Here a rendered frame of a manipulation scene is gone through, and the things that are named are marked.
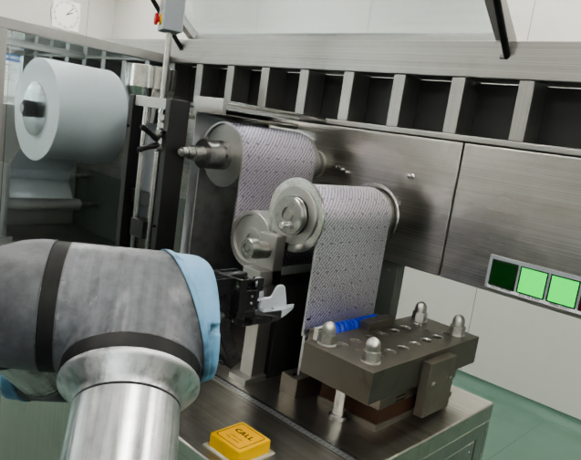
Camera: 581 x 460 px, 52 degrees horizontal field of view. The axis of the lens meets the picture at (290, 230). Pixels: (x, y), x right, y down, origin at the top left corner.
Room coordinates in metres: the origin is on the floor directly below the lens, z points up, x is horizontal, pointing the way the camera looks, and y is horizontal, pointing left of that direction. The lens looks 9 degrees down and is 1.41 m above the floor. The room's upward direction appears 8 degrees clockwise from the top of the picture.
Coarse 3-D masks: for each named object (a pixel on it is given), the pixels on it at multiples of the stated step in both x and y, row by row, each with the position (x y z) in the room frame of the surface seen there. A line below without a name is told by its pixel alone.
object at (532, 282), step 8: (528, 272) 1.16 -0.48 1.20; (536, 272) 1.15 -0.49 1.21; (520, 280) 1.17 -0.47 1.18; (528, 280) 1.16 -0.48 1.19; (536, 280) 1.15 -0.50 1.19; (544, 280) 1.14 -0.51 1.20; (520, 288) 1.17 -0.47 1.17; (528, 288) 1.16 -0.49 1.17; (536, 288) 1.15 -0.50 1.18; (544, 288) 1.14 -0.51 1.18; (536, 296) 1.15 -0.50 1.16
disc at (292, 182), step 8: (280, 184) 1.19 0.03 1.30; (288, 184) 1.18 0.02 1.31; (296, 184) 1.16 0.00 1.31; (304, 184) 1.15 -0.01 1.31; (312, 184) 1.14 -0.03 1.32; (280, 192) 1.19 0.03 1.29; (312, 192) 1.13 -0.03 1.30; (272, 200) 1.20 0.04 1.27; (320, 200) 1.12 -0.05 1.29; (272, 208) 1.20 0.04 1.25; (320, 208) 1.12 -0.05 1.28; (272, 216) 1.20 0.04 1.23; (320, 216) 1.11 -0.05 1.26; (272, 224) 1.20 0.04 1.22; (320, 224) 1.11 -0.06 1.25; (320, 232) 1.11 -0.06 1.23; (312, 240) 1.12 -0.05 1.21; (288, 248) 1.16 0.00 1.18; (296, 248) 1.15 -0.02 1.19; (304, 248) 1.13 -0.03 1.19
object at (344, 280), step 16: (320, 256) 1.13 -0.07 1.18; (336, 256) 1.17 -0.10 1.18; (352, 256) 1.21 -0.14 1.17; (368, 256) 1.25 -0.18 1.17; (320, 272) 1.14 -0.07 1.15; (336, 272) 1.17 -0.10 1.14; (352, 272) 1.21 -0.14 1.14; (368, 272) 1.26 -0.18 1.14; (320, 288) 1.14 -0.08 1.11; (336, 288) 1.18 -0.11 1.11; (352, 288) 1.22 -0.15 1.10; (368, 288) 1.27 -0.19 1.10; (320, 304) 1.15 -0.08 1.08; (336, 304) 1.19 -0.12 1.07; (352, 304) 1.23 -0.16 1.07; (368, 304) 1.27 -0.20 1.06; (304, 320) 1.12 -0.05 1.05; (320, 320) 1.15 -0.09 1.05; (336, 320) 1.19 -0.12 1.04
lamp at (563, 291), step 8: (552, 280) 1.13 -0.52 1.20; (560, 280) 1.12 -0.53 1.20; (568, 280) 1.11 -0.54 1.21; (552, 288) 1.13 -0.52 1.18; (560, 288) 1.12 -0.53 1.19; (568, 288) 1.11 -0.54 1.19; (576, 288) 1.10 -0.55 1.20; (552, 296) 1.13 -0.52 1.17; (560, 296) 1.12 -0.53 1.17; (568, 296) 1.11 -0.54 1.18; (568, 304) 1.11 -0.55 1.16
